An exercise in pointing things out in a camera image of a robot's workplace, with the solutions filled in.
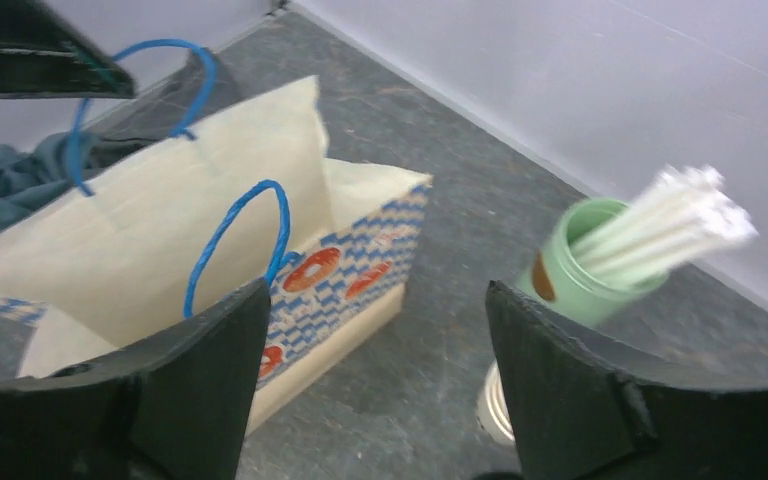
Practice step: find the brown paper bag blue handles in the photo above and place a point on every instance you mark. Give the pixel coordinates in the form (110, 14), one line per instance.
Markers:
(244, 194)

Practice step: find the stack of paper cups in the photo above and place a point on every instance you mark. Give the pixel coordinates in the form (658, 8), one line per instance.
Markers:
(491, 409)

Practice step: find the dark grey cloth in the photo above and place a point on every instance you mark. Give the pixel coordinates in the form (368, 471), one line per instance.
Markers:
(145, 121)

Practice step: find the blue cloth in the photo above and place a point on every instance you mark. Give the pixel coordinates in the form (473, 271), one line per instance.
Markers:
(31, 180)

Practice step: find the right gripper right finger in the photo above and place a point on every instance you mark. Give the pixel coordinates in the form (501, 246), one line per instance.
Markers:
(584, 405)

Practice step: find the white wrapped straws bundle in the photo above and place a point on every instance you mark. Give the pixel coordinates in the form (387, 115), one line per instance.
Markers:
(682, 216)

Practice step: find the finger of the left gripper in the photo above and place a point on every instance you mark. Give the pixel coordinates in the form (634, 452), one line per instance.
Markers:
(43, 56)

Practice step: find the green straw holder cup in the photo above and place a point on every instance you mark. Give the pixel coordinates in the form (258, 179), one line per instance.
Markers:
(556, 279)

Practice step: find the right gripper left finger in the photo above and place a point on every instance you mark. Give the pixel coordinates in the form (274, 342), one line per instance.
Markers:
(174, 405)

